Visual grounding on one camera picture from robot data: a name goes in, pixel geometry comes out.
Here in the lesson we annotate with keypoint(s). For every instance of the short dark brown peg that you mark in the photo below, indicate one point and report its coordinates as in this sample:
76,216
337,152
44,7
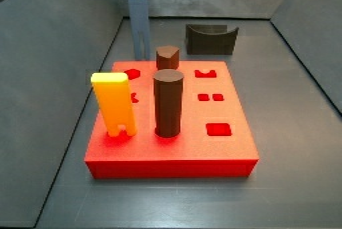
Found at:
167,57

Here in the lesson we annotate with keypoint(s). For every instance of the dark grey curved block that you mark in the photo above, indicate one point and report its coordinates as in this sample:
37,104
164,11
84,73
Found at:
210,39

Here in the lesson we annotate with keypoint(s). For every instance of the tall dark brown cylinder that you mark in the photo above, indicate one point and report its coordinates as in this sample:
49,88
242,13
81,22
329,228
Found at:
167,93

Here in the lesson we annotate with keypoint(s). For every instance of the yellow double-square peg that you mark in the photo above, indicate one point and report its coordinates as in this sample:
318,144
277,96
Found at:
111,88

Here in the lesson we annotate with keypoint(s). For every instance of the red foam peg board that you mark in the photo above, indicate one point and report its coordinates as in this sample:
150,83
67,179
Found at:
214,146

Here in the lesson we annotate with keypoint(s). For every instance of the blue double-square peg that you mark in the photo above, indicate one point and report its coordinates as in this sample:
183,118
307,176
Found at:
138,8

